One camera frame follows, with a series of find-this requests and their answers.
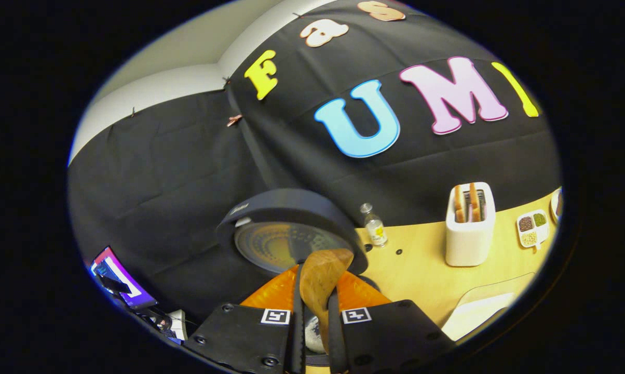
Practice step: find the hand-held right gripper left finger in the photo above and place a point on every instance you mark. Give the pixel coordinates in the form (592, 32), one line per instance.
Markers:
(298, 337)

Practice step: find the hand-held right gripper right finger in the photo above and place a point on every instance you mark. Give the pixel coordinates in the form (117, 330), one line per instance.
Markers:
(336, 337)

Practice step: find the wooden spoon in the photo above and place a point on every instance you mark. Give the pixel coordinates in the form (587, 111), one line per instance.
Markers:
(320, 280)

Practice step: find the dark grey rice cooker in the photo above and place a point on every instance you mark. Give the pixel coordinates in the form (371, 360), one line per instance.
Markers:
(291, 208)

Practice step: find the small glass bottle yellow label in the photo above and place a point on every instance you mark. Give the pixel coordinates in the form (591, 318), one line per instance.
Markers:
(376, 228)

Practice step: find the white object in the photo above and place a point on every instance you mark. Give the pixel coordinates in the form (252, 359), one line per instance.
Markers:
(179, 324)

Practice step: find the white toaster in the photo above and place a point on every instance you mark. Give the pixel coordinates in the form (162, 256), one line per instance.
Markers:
(468, 244)

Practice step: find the clear plastic container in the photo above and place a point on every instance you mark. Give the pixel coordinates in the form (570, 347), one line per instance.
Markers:
(499, 285)

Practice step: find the monitor screen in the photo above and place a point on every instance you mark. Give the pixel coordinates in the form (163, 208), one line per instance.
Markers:
(116, 270)

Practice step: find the black backdrop cloth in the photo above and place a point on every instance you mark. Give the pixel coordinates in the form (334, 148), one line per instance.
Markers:
(188, 171)

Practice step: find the pink clothes peg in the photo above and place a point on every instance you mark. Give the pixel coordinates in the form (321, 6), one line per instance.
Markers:
(234, 120)

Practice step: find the white divided dish of beans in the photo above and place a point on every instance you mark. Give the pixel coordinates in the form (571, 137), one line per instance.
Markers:
(543, 232)

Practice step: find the white round plate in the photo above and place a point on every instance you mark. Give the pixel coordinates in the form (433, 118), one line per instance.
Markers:
(554, 208)

